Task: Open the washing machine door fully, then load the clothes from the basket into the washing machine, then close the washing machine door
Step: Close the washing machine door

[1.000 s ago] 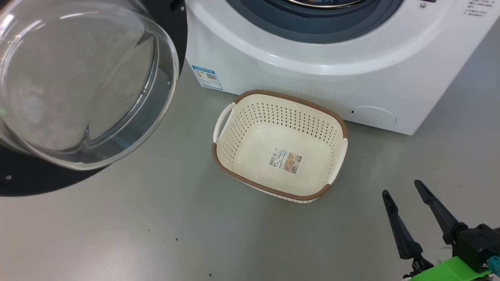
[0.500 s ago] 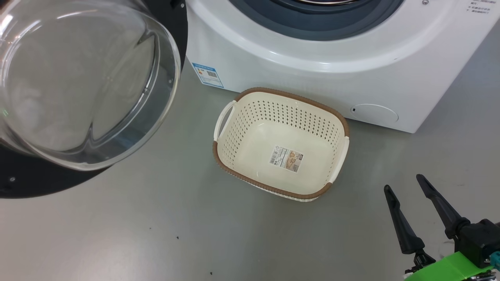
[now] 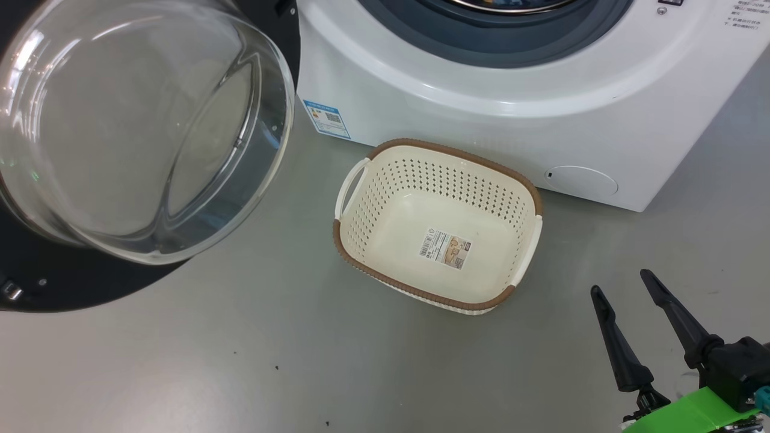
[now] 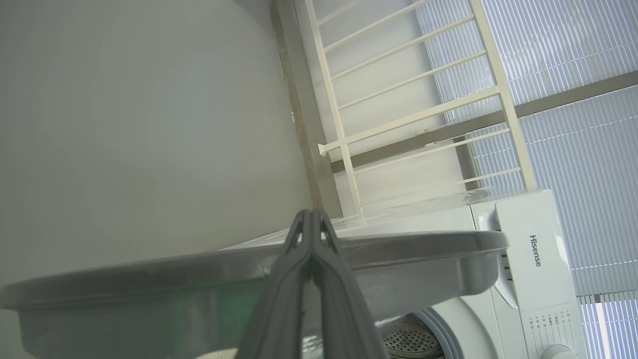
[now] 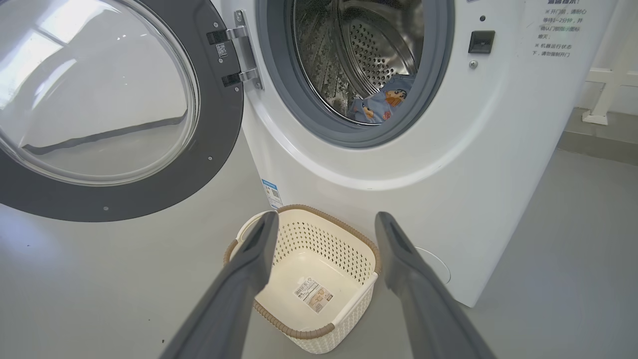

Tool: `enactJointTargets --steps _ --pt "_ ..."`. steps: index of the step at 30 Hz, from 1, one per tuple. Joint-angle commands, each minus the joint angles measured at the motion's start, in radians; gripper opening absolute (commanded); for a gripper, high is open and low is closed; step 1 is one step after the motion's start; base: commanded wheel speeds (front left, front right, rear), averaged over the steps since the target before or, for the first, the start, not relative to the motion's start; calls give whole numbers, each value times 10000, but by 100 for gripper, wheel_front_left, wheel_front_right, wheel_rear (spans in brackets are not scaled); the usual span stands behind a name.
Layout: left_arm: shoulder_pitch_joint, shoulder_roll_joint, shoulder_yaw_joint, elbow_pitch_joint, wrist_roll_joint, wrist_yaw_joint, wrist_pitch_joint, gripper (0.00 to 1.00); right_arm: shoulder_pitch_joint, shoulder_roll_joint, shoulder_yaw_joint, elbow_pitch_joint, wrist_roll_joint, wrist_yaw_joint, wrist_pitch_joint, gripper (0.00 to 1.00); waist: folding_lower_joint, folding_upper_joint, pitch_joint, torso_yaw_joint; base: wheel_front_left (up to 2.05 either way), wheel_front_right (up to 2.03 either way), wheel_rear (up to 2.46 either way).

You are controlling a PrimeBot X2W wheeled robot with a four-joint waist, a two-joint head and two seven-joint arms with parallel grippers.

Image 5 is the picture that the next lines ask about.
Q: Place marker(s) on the printed text notice sticker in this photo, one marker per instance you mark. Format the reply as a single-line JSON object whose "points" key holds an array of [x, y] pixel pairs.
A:
{"points": [[560, 30]]}

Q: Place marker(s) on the silver metal door hinge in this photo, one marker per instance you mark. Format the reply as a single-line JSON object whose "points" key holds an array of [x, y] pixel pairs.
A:
{"points": [[246, 50]]}

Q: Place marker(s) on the blue energy label sticker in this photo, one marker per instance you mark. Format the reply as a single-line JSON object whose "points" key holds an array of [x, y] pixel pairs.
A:
{"points": [[272, 193]]}

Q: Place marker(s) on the cream perforated laundry basket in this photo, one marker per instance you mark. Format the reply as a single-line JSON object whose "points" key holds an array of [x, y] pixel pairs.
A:
{"points": [[309, 259]]}

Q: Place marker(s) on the round white filter cover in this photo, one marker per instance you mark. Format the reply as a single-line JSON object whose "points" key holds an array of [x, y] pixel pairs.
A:
{"points": [[438, 264]]}

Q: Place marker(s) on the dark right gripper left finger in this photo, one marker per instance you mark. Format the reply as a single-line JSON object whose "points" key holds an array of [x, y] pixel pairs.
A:
{"points": [[239, 299]]}

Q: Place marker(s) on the washing machine glass door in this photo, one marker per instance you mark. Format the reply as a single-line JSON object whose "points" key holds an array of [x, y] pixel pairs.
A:
{"points": [[214, 149]]}

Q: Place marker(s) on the black door latch socket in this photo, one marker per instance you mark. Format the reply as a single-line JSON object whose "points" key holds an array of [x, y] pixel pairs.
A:
{"points": [[481, 42]]}

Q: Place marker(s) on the white metal rack frame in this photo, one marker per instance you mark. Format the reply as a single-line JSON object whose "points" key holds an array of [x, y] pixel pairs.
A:
{"points": [[605, 94]]}

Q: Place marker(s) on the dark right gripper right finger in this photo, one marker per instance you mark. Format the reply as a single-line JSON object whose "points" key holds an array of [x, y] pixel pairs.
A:
{"points": [[418, 299]]}

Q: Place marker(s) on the basket product label sticker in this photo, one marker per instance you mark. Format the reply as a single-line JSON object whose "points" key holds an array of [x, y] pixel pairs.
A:
{"points": [[313, 296]]}

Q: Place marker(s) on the small QR code sticker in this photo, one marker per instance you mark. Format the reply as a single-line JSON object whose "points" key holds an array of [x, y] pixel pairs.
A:
{"points": [[222, 50]]}

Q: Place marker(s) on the blue cartoon print garment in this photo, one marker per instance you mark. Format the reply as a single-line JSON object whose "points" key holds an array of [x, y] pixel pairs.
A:
{"points": [[371, 112], [398, 92]]}

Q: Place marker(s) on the white front-load washing machine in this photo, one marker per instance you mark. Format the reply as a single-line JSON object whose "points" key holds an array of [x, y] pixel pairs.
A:
{"points": [[448, 174]]}

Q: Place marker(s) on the stainless steel washing machine drum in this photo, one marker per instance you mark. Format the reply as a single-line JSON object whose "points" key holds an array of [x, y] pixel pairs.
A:
{"points": [[379, 50]]}

